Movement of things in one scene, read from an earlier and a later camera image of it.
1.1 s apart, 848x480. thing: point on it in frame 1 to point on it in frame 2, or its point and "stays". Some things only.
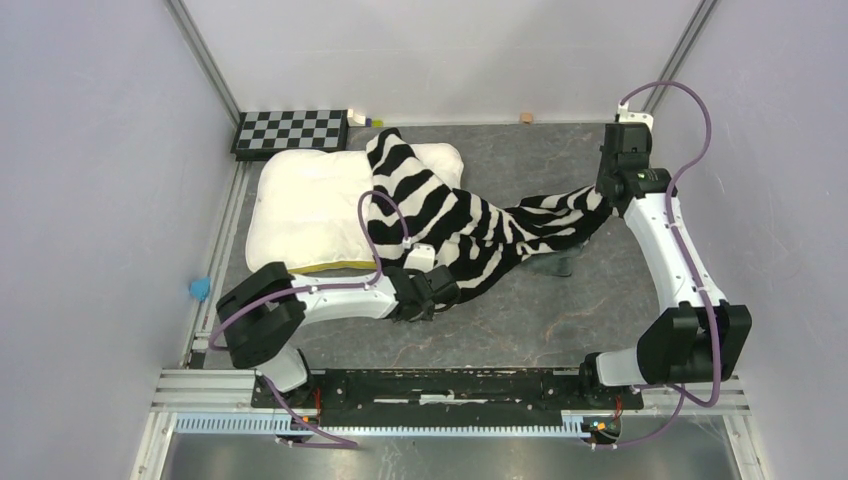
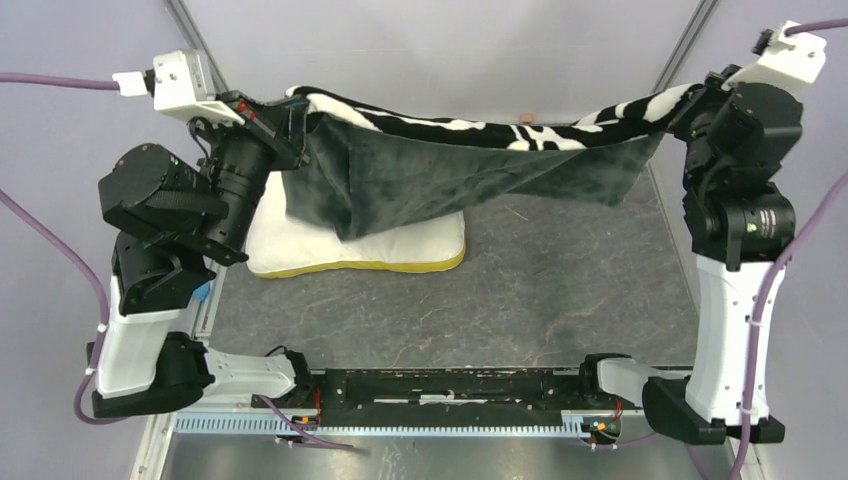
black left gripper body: x=427 y=313 to x=254 y=150
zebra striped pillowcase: x=476 y=240 to x=351 y=165
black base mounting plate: x=459 y=397 stays
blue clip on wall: x=200 y=288 stays
